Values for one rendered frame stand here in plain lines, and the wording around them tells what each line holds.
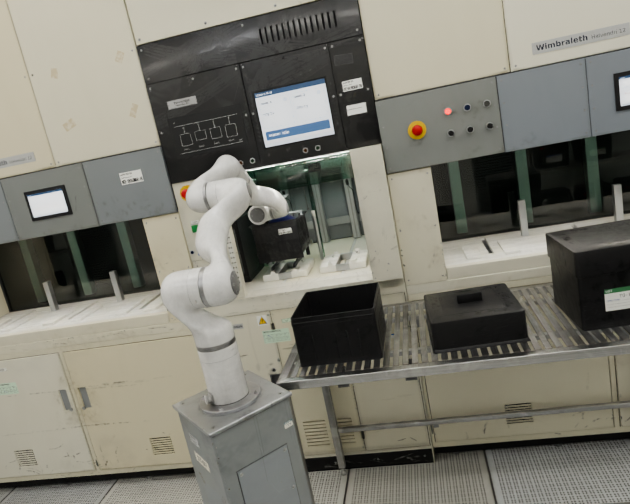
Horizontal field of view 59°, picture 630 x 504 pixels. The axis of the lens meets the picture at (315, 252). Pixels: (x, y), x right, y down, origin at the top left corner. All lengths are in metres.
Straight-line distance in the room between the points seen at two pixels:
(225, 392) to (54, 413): 1.49
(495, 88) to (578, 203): 0.81
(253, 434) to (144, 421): 1.21
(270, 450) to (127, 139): 1.38
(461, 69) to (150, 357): 1.79
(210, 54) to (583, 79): 1.37
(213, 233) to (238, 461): 0.67
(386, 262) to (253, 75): 0.89
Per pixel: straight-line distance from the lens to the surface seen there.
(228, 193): 1.82
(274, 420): 1.72
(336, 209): 3.14
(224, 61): 2.28
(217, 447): 1.66
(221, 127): 2.28
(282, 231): 2.48
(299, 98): 2.20
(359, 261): 2.46
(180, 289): 1.62
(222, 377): 1.69
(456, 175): 2.64
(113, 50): 2.46
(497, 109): 2.18
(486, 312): 1.79
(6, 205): 2.78
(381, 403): 2.49
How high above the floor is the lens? 1.52
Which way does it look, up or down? 13 degrees down
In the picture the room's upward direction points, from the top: 12 degrees counter-clockwise
